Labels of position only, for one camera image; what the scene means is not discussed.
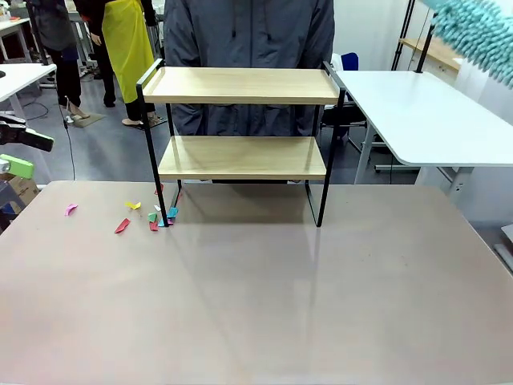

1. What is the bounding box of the cardboard box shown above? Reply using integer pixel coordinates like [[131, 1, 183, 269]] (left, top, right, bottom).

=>
[[0, 172, 40, 213]]

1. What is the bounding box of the white back desk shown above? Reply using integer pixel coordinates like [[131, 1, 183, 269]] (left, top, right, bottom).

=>
[[0, 18, 35, 63]]

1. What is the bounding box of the wooden desk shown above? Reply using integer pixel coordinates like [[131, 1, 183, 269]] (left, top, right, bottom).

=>
[[398, 38, 466, 74]]

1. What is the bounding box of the teal chenille duster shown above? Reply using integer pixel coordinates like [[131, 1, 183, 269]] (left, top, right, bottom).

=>
[[424, 0, 513, 90]]

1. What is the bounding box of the black stand pole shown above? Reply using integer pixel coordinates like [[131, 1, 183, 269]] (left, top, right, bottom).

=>
[[414, 22, 438, 75]]

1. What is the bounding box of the person in yellow apron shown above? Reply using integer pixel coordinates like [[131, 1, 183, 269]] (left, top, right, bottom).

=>
[[74, 0, 166, 130]]

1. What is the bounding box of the grey metal base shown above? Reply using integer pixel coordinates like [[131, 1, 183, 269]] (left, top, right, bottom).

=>
[[491, 223, 513, 278]]

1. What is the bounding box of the person in grey jacket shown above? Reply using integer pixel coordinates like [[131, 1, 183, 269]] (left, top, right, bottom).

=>
[[163, 0, 336, 140]]

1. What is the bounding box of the large white table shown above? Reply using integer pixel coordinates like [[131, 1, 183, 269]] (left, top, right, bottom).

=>
[[332, 70, 513, 197]]

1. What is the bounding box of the black tripod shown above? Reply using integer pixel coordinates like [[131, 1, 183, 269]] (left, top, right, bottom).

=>
[[391, 0, 417, 72]]

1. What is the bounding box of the dark grey blue object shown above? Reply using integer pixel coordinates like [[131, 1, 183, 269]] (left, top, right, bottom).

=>
[[0, 180, 21, 233]]

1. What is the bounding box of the black floor cable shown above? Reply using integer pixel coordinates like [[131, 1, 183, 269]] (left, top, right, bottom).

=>
[[59, 106, 77, 181]]

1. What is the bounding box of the two-tier wood metal shelf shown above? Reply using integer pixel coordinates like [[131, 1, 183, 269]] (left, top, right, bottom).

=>
[[135, 59, 346, 229]]

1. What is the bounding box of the beige floor mat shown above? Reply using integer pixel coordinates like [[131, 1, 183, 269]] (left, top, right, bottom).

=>
[[66, 111, 107, 129]]

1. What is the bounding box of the black office chair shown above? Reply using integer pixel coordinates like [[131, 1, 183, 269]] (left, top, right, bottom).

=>
[[320, 102, 420, 174]]

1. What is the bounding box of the blue chair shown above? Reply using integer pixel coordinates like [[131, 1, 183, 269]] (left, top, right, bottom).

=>
[[339, 51, 361, 73]]

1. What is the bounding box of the person in dark clothes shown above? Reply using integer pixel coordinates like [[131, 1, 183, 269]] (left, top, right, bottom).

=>
[[26, 0, 91, 120]]

